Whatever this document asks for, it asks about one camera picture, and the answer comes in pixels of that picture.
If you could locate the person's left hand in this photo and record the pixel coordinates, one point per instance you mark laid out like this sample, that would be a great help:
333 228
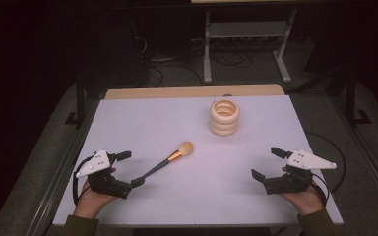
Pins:
90 203

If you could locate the wooden table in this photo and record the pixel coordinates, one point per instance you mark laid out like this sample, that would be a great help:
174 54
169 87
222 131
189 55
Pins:
177 91

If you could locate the cream ringed brush holder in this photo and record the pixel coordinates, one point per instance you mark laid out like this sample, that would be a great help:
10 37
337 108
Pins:
224 123

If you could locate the person's right hand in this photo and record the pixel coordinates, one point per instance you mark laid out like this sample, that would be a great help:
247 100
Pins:
305 201

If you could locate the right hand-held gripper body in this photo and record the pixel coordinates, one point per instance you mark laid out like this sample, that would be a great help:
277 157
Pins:
292 180

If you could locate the black metal stand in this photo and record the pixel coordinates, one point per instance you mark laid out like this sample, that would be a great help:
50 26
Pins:
352 105
79 105

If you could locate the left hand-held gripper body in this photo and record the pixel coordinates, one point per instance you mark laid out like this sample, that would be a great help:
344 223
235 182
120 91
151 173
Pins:
105 183

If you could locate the white metal stand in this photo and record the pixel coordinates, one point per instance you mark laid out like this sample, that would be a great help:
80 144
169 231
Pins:
249 29

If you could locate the white table board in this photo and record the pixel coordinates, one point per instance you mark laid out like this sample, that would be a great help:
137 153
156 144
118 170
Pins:
190 196

